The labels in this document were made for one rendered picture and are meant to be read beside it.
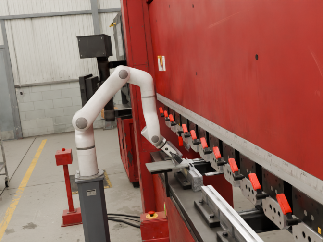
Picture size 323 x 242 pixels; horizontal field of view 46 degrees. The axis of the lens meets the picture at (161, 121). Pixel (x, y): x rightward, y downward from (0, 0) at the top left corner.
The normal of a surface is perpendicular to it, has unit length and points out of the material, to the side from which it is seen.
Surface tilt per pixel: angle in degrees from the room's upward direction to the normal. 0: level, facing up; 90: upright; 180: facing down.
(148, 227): 90
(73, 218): 90
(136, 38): 90
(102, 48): 90
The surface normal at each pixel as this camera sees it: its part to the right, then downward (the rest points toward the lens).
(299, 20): -0.98, 0.12
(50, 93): 0.20, 0.15
